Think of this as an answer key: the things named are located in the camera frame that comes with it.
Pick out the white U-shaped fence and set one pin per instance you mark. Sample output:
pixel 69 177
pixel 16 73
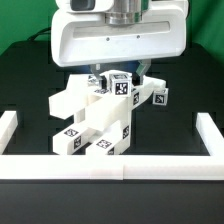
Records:
pixel 124 167

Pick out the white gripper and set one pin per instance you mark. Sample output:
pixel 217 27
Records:
pixel 92 32

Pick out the white chair back frame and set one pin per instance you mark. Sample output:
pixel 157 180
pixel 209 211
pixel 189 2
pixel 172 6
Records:
pixel 84 99

